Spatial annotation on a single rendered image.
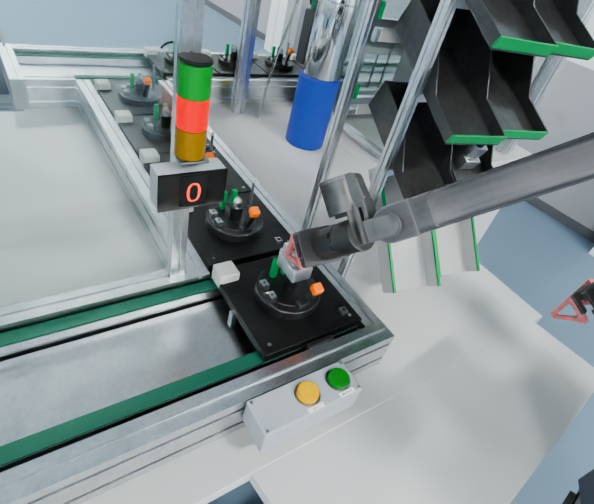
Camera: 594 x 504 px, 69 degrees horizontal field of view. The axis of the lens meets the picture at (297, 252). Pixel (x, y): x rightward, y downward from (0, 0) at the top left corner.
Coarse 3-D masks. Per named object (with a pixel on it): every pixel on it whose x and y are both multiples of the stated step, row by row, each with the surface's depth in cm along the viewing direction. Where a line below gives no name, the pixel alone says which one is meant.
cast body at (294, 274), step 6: (282, 252) 86; (294, 252) 84; (282, 258) 87; (282, 264) 87; (288, 264) 85; (294, 264) 84; (288, 270) 86; (294, 270) 84; (300, 270) 85; (306, 270) 85; (288, 276) 86; (294, 276) 84; (300, 276) 85; (306, 276) 87; (294, 282) 86
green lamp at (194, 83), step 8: (184, 64) 61; (184, 72) 61; (192, 72) 61; (200, 72) 61; (208, 72) 62; (184, 80) 62; (192, 80) 62; (200, 80) 62; (208, 80) 63; (184, 88) 62; (192, 88) 62; (200, 88) 63; (208, 88) 64; (184, 96) 63; (192, 96) 63; (200, 96) 63; (208, 96) 65
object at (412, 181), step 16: (384, 96) 90; (400, 96) 95; (384, 112) 91; (416, 112) 100; (384, 128) 91; (416, 128) 98; (432, 128) 96; (384, 144) 92; (416, 144) 95; (432, 144) 96; (448, 144) 92; (400, 160) 87; (416, 160) 93; (432, 160) 95; (448, 160) 93; (400, 176) 88; (416, 176) 91; (432, 176) 93; (448, 176) 93; (416, 192) 89
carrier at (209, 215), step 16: (192, 208) 107; (208, 208) 110; (224, 208) 108; (240, 208) 104; (192, 224) 104; (208, 224) 103; (224, 224) 103; (240, 224) 105; (256, 224) 106; (272, 224) 111; (192, 240) 100; (208, 240) 101; (224, 240) 102; (240, 240) 102; (256, 240) 105; (272, 240) 106; (288, 240) 107; (208, 256) 97; (224, 256) 98; (240, 256) 99; (256, 256) 101
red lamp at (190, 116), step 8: (176, 96) 65; (176, 104) 65; (184, 104) 64; (192, 104) 64; (200, 104) 64; (208, 104) 66; (176, 112) 66; (184, 112) 65; (192, 112) 65; (200, 112) 65; (208, 112) 67; (176, 120) 66; (184, 120) 65; (192, 120) 65; (200, 120) 66; (184, 128) 66; (192, 128) 66; (200, 128) 67
